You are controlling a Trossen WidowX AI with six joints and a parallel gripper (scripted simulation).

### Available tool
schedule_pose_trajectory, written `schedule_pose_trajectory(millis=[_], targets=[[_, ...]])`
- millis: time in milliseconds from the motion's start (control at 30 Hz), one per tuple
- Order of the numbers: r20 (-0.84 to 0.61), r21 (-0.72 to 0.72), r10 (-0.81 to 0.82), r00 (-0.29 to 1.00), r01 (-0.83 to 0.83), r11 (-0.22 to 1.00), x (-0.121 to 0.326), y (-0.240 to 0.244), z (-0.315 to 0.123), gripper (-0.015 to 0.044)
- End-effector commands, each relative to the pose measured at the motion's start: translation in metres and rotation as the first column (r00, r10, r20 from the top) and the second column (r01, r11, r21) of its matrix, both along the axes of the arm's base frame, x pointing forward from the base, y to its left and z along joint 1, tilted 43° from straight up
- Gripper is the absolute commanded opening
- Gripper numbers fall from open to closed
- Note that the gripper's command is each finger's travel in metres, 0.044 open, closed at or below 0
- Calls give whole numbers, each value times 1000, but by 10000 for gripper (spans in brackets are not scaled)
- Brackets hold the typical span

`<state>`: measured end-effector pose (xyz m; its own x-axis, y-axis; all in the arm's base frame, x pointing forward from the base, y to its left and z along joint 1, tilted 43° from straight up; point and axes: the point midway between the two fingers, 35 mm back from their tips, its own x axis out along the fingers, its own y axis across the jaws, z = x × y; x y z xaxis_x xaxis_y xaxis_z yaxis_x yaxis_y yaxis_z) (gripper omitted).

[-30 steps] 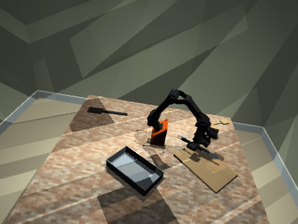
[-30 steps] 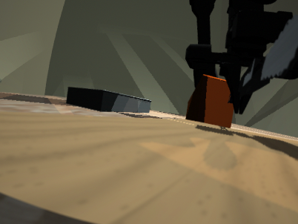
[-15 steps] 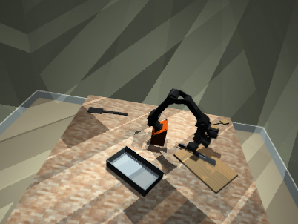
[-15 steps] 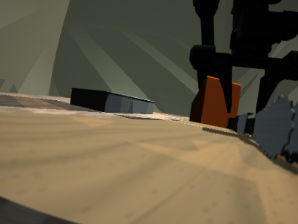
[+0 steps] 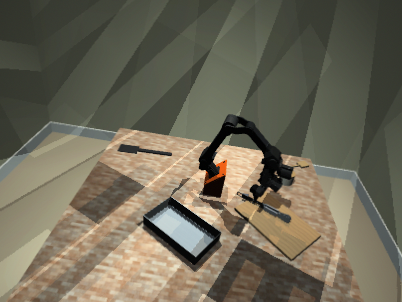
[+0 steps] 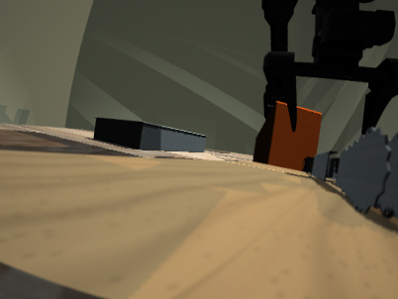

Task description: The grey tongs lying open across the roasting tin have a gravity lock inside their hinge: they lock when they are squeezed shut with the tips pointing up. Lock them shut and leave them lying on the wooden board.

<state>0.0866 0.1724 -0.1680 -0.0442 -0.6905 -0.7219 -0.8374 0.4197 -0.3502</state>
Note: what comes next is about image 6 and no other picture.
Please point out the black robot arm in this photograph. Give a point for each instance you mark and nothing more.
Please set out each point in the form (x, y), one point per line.
(344, 28)

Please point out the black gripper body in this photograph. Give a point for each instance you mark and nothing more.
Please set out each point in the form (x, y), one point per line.
(332, 64)

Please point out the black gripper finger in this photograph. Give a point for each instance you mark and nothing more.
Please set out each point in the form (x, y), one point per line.
(286, 81)
(375, 103)

